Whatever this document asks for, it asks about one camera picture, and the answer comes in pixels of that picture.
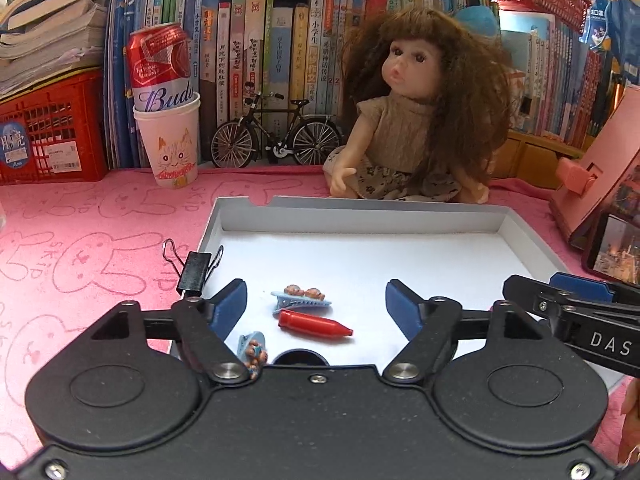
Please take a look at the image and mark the small black binder clip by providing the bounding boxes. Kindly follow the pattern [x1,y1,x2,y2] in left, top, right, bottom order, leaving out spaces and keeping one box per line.
[162,238,224,297]

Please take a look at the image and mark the red beer can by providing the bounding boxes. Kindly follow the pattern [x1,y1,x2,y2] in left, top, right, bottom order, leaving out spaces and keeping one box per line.
[127,23,194,113]

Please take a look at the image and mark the stack of books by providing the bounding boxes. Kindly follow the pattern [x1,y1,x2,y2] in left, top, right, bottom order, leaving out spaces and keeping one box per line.
[0,0,110,99]

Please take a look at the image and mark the person's right hand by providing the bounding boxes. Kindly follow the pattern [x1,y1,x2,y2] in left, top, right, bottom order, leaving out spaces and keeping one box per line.
[617,378,640,466]

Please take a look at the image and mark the row of upright books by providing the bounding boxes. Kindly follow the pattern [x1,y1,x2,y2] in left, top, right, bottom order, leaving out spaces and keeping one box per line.
[102,0,640,172]

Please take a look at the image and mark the blue bear hair clip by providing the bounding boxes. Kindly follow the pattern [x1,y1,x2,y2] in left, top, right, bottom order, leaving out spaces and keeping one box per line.
[272,284,332,316]
[236,332,268,380]

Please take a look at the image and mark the large black round lid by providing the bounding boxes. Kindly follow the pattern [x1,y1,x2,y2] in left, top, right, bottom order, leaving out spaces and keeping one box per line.
[272,349,329,366]

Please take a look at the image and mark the brown haired doll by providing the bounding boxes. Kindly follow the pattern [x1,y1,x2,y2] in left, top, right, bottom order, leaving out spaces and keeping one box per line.
[323,8,511,204]

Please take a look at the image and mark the pink bunny towel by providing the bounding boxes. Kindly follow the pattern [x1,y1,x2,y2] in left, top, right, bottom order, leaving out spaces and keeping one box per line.
[0,164,640,470]

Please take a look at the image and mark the smartphone playing video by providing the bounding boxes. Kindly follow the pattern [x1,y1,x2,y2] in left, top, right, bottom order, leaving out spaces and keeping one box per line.
[582,210,639,287]

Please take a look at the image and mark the miniature black bicycle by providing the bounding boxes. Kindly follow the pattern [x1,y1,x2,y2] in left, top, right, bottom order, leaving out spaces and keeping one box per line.
[209,92,343,169]

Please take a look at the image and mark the grey cardboard box lid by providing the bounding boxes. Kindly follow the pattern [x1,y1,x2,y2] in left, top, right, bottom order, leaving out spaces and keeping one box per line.
[198,197,565,367]

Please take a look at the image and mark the red plastic basket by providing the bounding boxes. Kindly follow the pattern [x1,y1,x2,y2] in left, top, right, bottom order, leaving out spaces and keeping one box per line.
[1,68,107,184]

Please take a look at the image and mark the blue plush toy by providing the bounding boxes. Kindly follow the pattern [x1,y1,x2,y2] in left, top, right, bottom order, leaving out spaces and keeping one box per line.
[454,6,500,39]

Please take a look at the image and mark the white cat paper cup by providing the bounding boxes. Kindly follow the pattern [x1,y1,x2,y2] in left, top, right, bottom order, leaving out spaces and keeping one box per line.
[134,94,201,188]

